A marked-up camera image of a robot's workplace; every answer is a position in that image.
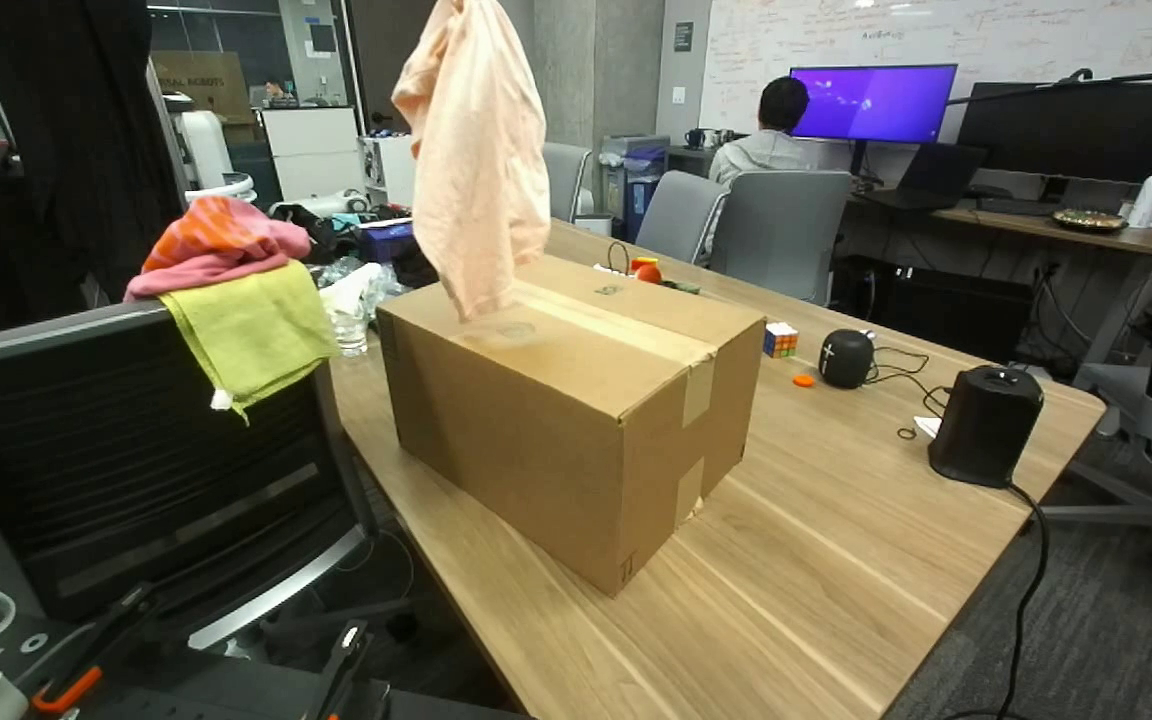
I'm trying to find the peach shirt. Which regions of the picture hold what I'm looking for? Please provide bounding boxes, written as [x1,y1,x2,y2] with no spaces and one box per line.
[386,0,554,324]

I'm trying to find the yellow cloth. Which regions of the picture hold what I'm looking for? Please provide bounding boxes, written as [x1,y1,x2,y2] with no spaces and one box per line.
[156,257,340,426]

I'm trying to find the pink and orange shirt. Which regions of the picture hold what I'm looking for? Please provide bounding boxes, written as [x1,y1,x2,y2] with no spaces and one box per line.
[123,197,316,300]

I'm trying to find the brown cardboard box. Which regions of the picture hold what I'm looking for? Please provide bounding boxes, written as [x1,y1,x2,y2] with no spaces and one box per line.
[376,254,766,600]

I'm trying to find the white box appliance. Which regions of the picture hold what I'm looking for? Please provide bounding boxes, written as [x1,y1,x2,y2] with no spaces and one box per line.
[370,132,420,213]
[258,105,368,205]

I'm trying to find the orange red toy object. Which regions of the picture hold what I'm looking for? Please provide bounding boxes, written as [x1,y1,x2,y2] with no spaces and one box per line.
[622,254,672,289]

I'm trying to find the black clothing pile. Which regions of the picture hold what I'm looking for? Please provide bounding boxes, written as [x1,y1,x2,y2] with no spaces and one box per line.
[380,223,447,291]

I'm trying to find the colourful puzzle cube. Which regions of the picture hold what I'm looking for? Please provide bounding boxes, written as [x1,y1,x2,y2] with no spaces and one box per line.
[761,319,803,360]

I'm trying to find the clear plastic bag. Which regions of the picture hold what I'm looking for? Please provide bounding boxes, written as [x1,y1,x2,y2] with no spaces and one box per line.
[316,261,408,333]

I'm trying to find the small black round speaker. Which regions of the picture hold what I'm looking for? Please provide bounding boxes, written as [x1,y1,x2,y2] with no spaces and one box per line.
[814,327,878,391]

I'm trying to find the purple lit monitor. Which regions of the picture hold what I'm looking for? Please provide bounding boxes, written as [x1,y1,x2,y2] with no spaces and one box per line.
[787,61,960,148]

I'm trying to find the large black cylinder speaker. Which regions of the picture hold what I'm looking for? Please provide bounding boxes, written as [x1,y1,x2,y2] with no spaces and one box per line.
[928,366,1049,491]

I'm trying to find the grey-framed mesh office chair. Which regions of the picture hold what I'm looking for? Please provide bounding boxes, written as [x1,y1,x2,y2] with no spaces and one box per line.
[0,261,529,720]

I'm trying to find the wooden office desk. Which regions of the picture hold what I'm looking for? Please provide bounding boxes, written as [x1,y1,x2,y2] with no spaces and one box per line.
[853,179,1152,378]

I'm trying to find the cardboard carton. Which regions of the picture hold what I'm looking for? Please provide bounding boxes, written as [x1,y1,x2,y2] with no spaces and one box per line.
[152,49,258,130]

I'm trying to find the round plate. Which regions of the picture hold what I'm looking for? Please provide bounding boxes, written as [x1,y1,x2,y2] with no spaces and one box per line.
[1051,205,1129,235]

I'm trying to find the black computer monitor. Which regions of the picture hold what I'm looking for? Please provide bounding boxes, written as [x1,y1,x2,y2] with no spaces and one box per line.
[954,82,1152,192]

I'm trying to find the black hanging fabric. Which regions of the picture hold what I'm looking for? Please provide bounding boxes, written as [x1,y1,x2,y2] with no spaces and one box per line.
[0,0,187,336]

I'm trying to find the white plastic bottle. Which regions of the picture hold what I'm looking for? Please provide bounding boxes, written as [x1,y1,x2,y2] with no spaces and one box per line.
[1125,163,1152,234]

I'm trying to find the black power cable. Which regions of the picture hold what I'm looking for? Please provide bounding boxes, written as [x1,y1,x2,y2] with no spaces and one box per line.
[945,477,1051,720]

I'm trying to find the orange-handled black clamp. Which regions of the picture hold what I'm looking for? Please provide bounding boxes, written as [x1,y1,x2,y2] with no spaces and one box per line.
[27,584,152,720]

